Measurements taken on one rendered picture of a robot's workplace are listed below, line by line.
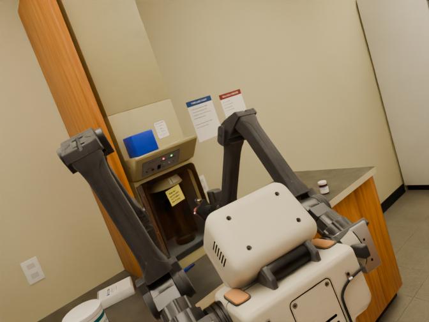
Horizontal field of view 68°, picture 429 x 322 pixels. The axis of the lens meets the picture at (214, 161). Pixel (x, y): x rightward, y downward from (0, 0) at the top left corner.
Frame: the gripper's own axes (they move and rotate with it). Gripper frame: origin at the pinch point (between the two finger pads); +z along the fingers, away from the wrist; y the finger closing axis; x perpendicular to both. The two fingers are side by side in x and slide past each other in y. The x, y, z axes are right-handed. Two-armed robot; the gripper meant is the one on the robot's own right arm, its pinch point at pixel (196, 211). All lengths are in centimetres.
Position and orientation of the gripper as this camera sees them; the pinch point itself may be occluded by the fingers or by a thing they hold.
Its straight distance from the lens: 152.0
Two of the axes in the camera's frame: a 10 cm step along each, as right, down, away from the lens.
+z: -5.9, 1.0, 8.0
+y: -6.3, -6.8, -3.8
